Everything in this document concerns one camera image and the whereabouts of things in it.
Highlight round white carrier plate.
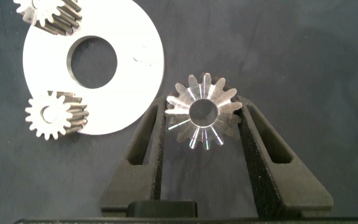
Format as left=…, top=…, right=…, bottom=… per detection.
left=22, top=0, right=165, bottom=136

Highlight small steel spur gear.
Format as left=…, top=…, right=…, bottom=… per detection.
left=165, top=72, right=244, bottom=151
left=24, top=90, right=90, bottom=141
left=12, top=0, right=83, bottom=37

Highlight dark table mat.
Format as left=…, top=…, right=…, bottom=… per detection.
left=0, top=0, right=358, bottom=224

